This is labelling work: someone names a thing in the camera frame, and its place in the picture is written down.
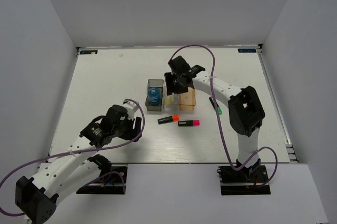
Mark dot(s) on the dark grey plastic container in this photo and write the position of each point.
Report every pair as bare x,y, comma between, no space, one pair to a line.
154,83

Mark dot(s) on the blue tape roll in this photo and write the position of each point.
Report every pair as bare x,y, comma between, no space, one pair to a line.
154,95

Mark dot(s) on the green capped black highlighter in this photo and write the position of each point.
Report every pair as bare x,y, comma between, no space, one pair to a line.
215,105

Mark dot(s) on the clear plastic container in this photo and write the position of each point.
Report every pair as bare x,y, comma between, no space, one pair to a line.
174,107

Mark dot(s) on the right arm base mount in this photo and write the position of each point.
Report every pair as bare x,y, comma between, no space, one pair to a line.
233,183

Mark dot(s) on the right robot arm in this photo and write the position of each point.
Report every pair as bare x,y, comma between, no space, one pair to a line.
245,111

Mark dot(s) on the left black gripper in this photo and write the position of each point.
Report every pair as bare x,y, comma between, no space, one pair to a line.
133,133

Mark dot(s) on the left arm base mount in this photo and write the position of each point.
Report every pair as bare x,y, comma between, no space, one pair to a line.
109,185

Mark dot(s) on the right table label sticker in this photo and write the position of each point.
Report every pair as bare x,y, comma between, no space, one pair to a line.
246,50

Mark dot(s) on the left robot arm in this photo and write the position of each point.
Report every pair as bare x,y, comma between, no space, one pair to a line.
38,196

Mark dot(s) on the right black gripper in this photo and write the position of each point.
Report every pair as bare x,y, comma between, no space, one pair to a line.
170,88

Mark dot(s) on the table label sticker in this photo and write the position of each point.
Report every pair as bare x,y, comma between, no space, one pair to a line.
246,50
88,52

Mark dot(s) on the orange capped black highlighter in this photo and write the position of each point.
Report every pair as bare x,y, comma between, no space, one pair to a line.
168,119

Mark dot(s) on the left table label sticker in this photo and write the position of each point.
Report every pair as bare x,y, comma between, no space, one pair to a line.
88,52

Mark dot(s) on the pink capped black highlighter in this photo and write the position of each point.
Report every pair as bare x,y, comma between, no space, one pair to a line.
188,123

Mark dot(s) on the amber plastic container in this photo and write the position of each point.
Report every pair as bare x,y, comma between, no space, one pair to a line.
187,101

